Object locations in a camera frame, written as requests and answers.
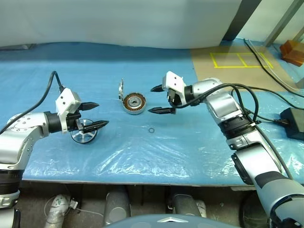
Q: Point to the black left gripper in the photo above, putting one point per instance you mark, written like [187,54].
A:
[72,120]

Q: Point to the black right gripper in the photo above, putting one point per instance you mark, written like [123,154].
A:
[175,97]

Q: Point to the motor stator with copper windings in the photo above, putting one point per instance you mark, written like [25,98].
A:
[140,108]

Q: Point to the black rotor bell housing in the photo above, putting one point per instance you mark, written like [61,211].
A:
[82,138]

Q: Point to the thin silver disc plate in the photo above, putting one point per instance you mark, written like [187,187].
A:
[121,91]

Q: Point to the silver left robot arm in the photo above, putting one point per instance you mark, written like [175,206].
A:
[23,126]

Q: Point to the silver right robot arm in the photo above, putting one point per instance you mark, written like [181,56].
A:
[225,107]

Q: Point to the blue plastic table sheet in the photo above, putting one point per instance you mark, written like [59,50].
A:
[95,71]

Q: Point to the brown cardboard board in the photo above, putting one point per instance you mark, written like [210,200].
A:
[204,76]

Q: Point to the white backdrop panel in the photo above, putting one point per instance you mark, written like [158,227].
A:
[118,21]

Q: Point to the small white connector plug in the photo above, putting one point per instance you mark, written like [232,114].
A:
[74,204]

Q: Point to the grey rounded cylinder shape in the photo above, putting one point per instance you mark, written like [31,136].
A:
[117,206]
[184,204]

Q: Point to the white wrapped rounded shape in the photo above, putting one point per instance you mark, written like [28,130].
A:
[57,209]

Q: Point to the grey robot torso shell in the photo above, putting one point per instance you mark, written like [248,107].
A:
[142,223]

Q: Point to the clear plastic tube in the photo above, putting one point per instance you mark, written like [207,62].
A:
[282,79]

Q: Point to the black power adapter brick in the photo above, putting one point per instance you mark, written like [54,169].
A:
[294,123]

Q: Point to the amber translucent box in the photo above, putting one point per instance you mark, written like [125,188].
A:
[292,52]

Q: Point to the dark rounded shape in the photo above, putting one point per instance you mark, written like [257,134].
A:
[251,211]

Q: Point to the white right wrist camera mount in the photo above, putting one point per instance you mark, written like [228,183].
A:
[173,80]

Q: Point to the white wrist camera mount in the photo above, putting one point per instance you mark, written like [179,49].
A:
[64,99]
[173,80]

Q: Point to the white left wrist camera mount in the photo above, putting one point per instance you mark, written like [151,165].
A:
[64,99]

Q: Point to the dark grey post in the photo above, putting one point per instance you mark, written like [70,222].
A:
[237,23]

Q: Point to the grey metal frame foot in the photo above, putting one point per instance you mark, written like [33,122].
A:
[300,80]

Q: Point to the aluminium frame upright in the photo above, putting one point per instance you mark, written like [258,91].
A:
[282,21]

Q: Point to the aluminium frame bar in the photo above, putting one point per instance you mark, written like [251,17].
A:
[299,36]

